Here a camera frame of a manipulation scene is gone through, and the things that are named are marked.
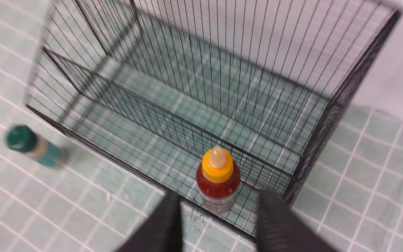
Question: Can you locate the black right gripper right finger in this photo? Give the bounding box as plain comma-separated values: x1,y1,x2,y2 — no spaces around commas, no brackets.
256,189,336,252

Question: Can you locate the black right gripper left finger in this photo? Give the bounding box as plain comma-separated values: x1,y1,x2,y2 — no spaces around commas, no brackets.
116,191,184,252

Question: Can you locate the red sauce bottle yellow cap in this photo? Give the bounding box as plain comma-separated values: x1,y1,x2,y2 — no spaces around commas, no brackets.
196,145,241,214

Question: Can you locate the green checkered tablecloth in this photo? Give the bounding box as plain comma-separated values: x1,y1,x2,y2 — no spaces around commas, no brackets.
0,0,403,252

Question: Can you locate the green lid spice jar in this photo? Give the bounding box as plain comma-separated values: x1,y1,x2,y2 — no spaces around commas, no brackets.
5,124,68,169

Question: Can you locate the black wire mesh rack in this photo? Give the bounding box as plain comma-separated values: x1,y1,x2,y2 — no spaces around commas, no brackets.
24,0,402,240

